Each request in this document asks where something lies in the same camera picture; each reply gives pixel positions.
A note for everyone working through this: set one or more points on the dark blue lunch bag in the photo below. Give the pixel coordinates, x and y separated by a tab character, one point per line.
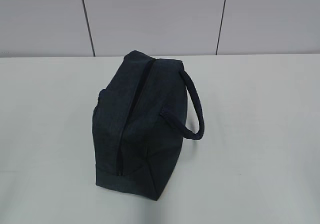
139	123

